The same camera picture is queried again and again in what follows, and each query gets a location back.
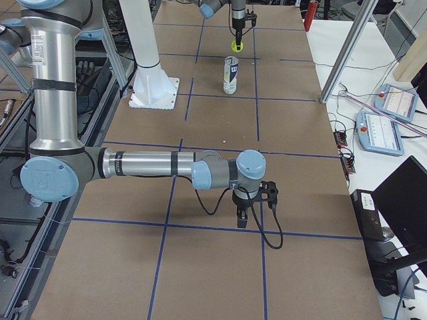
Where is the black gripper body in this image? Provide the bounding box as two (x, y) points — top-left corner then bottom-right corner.
(232, 19), (245, 32)
(232, 190), (263, 213)

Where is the yellow tennis ball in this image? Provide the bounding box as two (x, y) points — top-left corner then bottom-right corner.
(231, 41), (244, 53)

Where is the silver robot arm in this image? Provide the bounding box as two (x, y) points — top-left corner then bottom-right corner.
(20, 1), (277, 228)
(18, 1), (249, 53)

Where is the clear tennis ball can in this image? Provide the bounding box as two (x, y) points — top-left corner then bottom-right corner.
(223, 56), (240, 95)

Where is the red cylinder tube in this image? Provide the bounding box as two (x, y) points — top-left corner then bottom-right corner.
(304, 0), (318, 32)

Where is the orange connector block near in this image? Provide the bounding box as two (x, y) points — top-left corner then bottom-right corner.
(340, 154), (356, 175)

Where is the orange connector block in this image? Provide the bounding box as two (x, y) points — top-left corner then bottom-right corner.
(333, 131), (348, 147)
(340, 154), (356, 175)

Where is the orange connector block far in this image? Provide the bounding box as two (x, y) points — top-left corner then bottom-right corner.
(333, 131), (348, 147)

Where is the black computer box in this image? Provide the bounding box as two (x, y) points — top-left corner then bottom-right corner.
(351, 189), (415, 299)

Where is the near blue teach pendant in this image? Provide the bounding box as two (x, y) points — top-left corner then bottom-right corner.
(356, 111), (404, 157)

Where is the blue teach pendant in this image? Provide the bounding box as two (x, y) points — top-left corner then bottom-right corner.
(374, 83), (419, 123)
(356, 111), (404, 157)

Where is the black monitor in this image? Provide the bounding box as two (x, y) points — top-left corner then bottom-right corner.
(372, 155), (426, 251)

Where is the far blue teach pendant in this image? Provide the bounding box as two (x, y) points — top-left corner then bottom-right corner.
(374, 83), (419, 123)

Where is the wooden board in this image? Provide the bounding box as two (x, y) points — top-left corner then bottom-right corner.
(393, 29), (427, 82)

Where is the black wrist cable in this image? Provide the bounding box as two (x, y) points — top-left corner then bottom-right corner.
(228, 0), (255, 38)
(191, 175), (285, 249)

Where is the aluminium frame post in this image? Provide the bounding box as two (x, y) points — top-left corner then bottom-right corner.
(319, 0), (378, 104)

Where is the aluminium side frame rack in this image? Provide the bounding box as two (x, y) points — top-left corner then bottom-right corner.
(1, 17), (131, 319)

